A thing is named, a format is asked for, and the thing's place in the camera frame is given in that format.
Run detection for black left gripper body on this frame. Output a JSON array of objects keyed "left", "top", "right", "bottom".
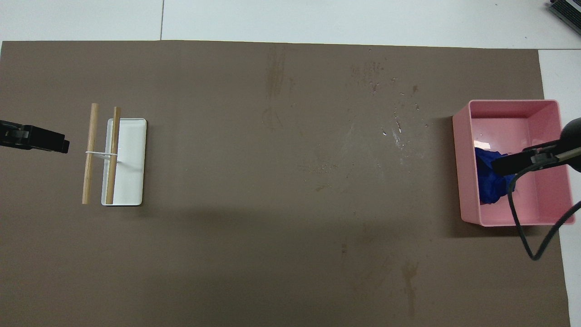
[{"left": 0, "top": 119, "right": 30, "bottom": 149}]

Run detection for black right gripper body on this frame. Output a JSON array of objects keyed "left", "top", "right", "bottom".
[{"left": 561, "top": 117, "right": 581, "bottom": 172}]

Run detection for blue towel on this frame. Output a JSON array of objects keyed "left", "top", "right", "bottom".
[{"left": 474, "top": 147, "right": 518, "bottom": 205}]

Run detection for spilled water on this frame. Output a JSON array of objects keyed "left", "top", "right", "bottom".
[{"left": 369, "top": 81, "right": 428, "bottom": 151}]

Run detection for long wooden dowel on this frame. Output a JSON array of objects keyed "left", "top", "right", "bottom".
[{"left": 82, "top": 103, "right": 99, "bottom": 204}]

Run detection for pink plastic bin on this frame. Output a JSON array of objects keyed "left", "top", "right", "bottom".
[{"left": 453, "top": 99, "right": 576, "bottom": 227}]

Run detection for white rectangular tray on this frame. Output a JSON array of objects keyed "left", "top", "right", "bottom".
[{"left": 101, "top": 118, "right": 147, "bottom": 206}]

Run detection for grey striped device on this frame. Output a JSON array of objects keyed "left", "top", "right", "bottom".
[{"left": 547, "top": 0, "right": 581, "bottom": 23}]

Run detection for large brown table mat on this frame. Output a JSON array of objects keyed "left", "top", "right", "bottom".
[{"left": 0, "top": 40, "right": 571, "bottom": 327}]

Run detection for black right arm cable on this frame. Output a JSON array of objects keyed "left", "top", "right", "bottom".
[{"left": 507, "top": 148, "right": 581, "bottom": 261}]

